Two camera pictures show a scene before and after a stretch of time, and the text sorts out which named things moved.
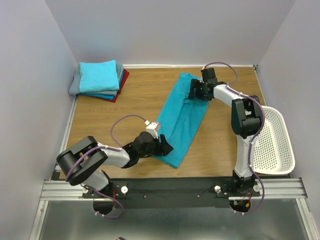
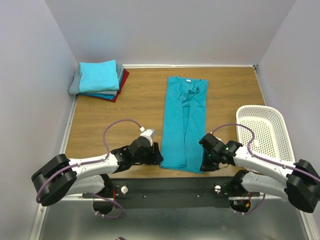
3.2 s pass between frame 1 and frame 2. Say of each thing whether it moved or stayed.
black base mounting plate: stayed
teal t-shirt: moved
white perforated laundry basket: stayed
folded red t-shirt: stayed
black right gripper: moved
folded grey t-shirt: stayed
